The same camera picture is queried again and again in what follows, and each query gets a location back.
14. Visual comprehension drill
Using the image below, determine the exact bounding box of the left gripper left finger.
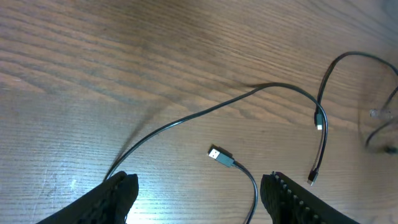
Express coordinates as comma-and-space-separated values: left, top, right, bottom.
38, 171, 139, 224

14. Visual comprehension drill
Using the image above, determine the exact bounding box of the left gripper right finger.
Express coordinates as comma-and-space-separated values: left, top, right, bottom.
260, 172, 358, 224

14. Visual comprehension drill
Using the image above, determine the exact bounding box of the black USB cable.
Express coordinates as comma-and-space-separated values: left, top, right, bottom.
313, 51, 398, 150
104, 82, 329, 224

